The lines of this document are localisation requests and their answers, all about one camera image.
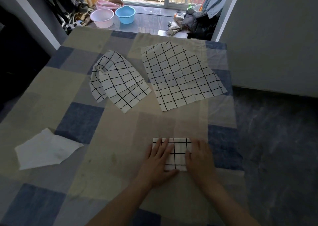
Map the person's right hand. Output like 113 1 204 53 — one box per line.
185 138 217 187

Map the person's left hand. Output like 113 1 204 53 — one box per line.
138 138 179 189

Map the white black-grid cloth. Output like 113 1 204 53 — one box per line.
152 137 193 172
89 50 152 114
141 41 228 112

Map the plain white cloth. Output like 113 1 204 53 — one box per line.
14 128 84 171

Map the person's left forearm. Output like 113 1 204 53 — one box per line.
85 178 152 226

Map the person's right forearm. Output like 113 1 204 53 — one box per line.
201 181 261 226

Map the blue beige patchwork tablecloth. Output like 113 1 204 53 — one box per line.
0 26 249 226

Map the white flat box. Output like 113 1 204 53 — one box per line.
157 29 190 39

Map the dark clothes heap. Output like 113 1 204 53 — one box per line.
165 8 223 40

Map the blue plastic basin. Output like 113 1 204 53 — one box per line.
115 5 136 24

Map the pale pink plastic basin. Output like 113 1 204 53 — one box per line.
90 8 115 29

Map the blue-grey hanging garment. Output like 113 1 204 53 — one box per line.
201 0 232 19

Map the pile of shoes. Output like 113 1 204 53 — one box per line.
59 4 96 35

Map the bright pink plastic basin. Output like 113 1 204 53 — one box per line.
95 0 122 11

